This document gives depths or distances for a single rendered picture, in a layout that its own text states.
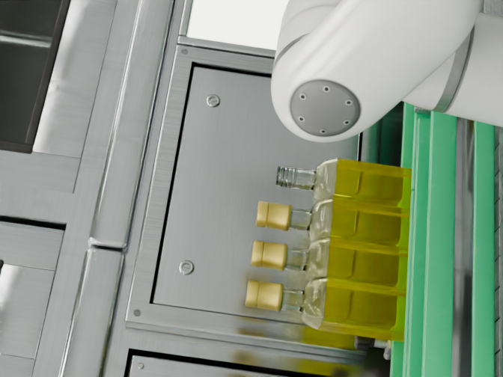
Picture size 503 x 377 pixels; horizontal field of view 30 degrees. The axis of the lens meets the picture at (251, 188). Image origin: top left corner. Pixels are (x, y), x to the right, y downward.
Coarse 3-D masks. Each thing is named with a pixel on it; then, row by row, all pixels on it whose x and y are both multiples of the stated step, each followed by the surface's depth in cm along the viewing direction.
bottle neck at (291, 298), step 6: (288, 288) 119; (282, 294) 118; (288, 294) 118; (294, 294) 118; (300, 294) 118; (282, 300) 118; (288, 300) 118; (294, 300) 118; (300, 300) 118; (282, 306) 118; (288, 306) 118; (294, 306) 118
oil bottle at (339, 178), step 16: (336, 160) 126; (352, 160) 126; (320, 176) 125; (336, 176) 125; (352, 176) 125; (368, 176) 125; (384, 176) 125; (400, 176) 125; (320, 192) 125; (336, 192) 124; (352, 192) 124; (368, 192) 124; (384, 192) 124; (400, 192) 124
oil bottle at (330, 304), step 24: (312, 288) 118; (336, 288) 117; (360, 288) 118; (384, 288) 118; (312, 312) 116; (336, 312) 116; (360, 312) 116; (384, 312) 117; (360, 336) 120; (384, 336) 119
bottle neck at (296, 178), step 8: (280, 168) 126; (288, 168) 126; (296, 168) 126; (280, 176) 126; (288, 176) 126; (296, 176) 126; (304, 176) 126; (312, 176) 126; (280, 184) 126; (288, 184) 126; (296, 184) 126; (304, 184) 126
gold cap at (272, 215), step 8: (264, 208) 123; (272, 208) 123; (280, 208) 124; (288, 208) 124; (256, 216) 125; (264, 216) 123; (272, 216) 123; (280, 216) 123; (288, 216) 123; (256, 224) 124; (264, 224) 124; (272, 224) 123; (280, 224) 123; (288, 224) 123
